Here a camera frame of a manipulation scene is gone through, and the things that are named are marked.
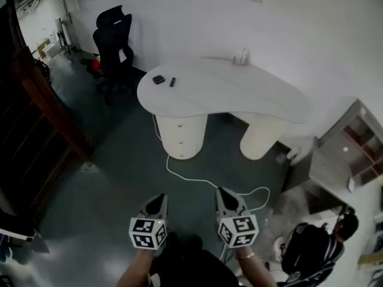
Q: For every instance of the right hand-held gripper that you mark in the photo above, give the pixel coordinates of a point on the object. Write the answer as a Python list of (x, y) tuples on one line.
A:
[(239, 230)]

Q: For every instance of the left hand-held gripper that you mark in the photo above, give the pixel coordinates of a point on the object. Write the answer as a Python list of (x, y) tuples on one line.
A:
[(146, 233)]

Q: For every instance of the white large drawer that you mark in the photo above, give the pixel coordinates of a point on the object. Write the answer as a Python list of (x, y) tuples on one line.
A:
[(191, 154)]

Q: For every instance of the person's left forearm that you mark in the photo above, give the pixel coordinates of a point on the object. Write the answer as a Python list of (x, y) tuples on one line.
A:
[(136, 269)]

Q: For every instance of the person's right forearm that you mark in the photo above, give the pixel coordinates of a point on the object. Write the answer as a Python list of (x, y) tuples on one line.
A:
[(254, 271)]

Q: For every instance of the white cabinet with brass knobs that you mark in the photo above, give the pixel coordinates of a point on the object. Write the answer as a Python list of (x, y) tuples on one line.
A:
[(224, 91)]

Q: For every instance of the grey fluffy rug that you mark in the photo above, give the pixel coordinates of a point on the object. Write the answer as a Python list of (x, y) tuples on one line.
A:
[(287, 208)]

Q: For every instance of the person's black clothed body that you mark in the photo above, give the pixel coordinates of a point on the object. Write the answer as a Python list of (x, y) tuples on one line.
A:
[(191, 265)]

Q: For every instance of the white power strip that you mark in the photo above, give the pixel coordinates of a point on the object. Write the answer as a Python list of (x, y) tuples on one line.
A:
[(297, 156)]

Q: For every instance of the black backpack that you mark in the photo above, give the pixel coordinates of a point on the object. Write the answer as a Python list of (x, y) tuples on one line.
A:
[(311, 250)]

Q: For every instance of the grey shelf cabinet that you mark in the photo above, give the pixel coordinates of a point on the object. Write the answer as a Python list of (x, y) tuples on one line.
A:
[(335, 160)]

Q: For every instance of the black remote control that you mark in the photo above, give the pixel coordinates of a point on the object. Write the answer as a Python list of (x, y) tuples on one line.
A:
[(172, 82)]

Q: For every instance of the small black box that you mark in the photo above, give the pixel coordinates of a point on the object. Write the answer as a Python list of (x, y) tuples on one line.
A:
[(158, 79)]

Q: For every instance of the dark wooden staircase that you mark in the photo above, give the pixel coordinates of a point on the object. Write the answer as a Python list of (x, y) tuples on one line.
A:
[(33, 115)]

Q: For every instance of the red object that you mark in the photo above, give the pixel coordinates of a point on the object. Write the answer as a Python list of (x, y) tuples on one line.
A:
[(96, 64)]

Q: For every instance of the black office chair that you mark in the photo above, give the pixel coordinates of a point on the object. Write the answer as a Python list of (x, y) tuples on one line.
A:
[(112, 46)]

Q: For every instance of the black floor equipment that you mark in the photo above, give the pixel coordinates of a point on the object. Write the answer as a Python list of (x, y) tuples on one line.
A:
[(42, 69)]

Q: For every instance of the cardboard box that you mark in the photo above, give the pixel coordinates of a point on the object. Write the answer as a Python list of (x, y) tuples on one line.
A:
[(46, 49)]

